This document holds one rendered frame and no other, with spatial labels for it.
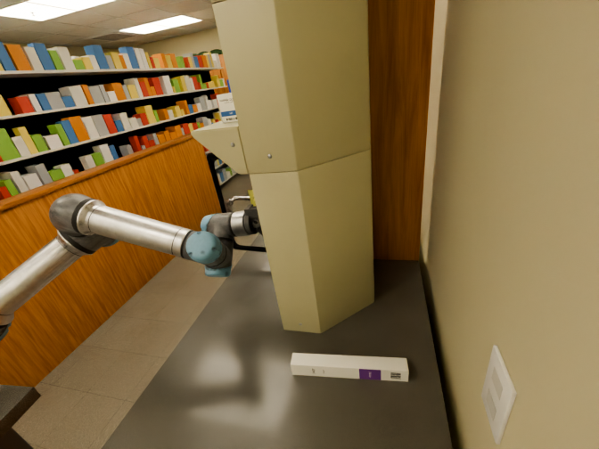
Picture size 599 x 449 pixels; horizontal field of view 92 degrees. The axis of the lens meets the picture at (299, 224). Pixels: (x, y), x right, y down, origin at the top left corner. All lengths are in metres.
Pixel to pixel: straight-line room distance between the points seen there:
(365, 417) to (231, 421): 0.29
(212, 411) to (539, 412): 0.61
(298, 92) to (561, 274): 0.47
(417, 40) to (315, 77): 0.39
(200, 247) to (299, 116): 0.37
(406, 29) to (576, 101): 0.64
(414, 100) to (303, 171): 0.44
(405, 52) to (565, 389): 0.78
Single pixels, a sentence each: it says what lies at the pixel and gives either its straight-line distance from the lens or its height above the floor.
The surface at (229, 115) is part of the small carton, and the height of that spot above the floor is 1.52.
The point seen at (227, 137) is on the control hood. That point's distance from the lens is 0.64.
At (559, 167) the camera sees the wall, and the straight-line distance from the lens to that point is 0.35.
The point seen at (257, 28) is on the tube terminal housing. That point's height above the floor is 1.66.
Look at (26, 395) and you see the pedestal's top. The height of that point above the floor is 0.94.
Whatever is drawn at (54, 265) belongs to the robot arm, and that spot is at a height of 1.20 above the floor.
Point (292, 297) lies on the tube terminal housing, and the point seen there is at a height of 1.07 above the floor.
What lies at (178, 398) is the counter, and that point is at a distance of 0.86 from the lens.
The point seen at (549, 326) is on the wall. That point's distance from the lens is 0.38.
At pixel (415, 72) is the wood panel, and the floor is 1.55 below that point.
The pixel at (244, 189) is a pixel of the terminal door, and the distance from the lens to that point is 1.05.
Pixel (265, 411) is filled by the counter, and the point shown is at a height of 0.94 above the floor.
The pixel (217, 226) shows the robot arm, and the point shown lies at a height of 1.23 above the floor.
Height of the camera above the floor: 1.58
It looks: 27 degrees down
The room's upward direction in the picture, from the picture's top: 9 degrees counter-clockwise
